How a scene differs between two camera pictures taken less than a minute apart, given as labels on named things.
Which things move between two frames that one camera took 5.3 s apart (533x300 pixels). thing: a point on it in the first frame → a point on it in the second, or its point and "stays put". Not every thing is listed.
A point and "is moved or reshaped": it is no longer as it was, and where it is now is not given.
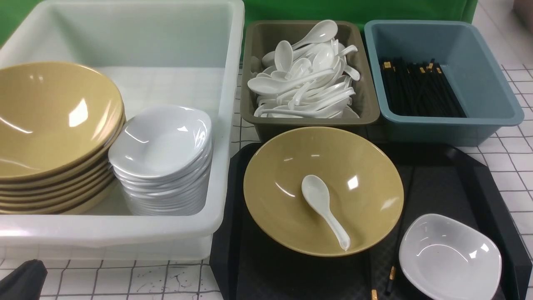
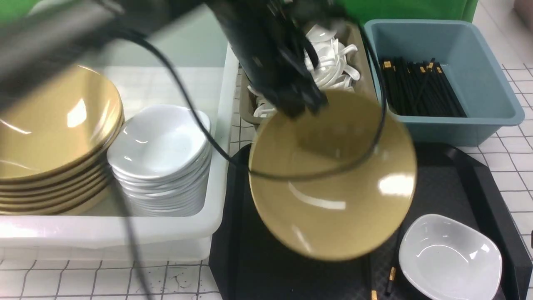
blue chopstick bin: x=436 y=83 stays put
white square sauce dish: x=447 y=259 stays put
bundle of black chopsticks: x=419 y=89 stays put
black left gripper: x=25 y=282 → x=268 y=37
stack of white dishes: x=160 y=157 stays put
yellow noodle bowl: x=324 y=191 is moved or reshaped
